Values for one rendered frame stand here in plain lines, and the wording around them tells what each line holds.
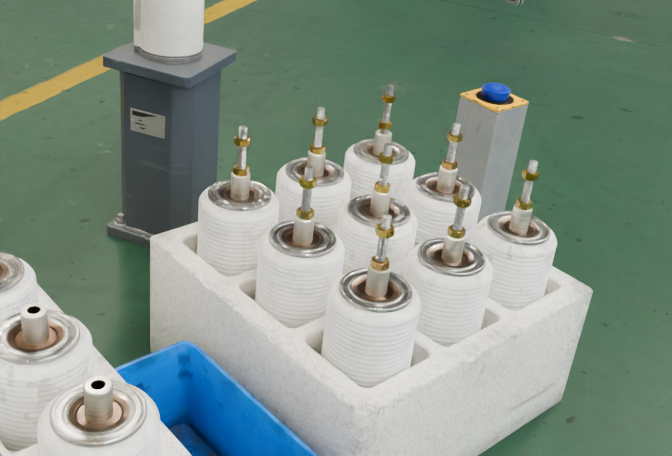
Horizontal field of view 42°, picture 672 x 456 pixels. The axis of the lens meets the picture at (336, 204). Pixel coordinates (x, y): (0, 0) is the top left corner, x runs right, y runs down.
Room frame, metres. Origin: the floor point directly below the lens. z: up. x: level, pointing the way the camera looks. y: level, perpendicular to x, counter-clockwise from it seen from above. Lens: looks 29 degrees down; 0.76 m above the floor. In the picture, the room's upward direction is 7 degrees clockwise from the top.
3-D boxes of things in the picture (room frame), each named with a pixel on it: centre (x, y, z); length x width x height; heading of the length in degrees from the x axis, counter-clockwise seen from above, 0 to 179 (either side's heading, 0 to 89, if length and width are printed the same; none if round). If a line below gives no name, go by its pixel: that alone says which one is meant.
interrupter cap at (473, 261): (0.83, -0.13, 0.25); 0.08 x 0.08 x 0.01
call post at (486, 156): (1.18, -0.20, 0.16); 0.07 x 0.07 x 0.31; 45
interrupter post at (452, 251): (0.83, -0.13, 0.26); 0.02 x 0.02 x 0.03
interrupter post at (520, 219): (0.92, -0.22, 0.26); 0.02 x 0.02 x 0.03
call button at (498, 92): (1.18, -0.21, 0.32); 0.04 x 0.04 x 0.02
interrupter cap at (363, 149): (1.09, -0.05, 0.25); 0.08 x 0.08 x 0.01
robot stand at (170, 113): (1.24, 0.27, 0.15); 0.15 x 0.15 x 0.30; 70
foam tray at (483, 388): (0.92, -0.05, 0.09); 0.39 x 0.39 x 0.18; 45
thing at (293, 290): (0.84, 0.03, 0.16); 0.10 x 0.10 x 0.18
